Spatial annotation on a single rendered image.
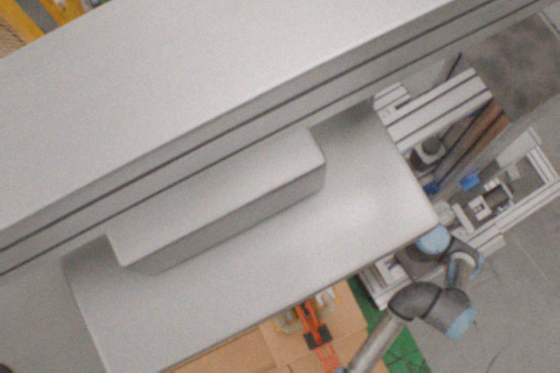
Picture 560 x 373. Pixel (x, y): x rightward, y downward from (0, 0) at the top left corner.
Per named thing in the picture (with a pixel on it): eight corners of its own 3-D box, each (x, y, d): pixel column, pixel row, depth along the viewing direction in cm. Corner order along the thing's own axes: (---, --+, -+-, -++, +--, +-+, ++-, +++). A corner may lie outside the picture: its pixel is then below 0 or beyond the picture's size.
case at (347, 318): (230, 247, 280) (217, 236, 242) (305, 211, 283) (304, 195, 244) (283, 361, 265) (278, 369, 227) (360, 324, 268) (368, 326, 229)
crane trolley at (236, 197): (85, 119, 51) (40, 79, 42) (242, 39, 52) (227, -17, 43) (156, 280, 47) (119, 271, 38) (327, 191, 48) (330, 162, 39)
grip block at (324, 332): (301, 332, 220) (301, 332, 215) (324, 321, 221) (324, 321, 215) (311, 352, 218) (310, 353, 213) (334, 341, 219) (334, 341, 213)
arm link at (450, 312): (454, 229, 213) (436, 296, 164) (487, 250, 210) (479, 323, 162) (437, 253, 218) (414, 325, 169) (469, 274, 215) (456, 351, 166)
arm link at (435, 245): (421, 219, 220) (428, 213, 206) (451, 238, 217) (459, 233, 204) (405, 246, 217) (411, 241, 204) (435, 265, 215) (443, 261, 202)
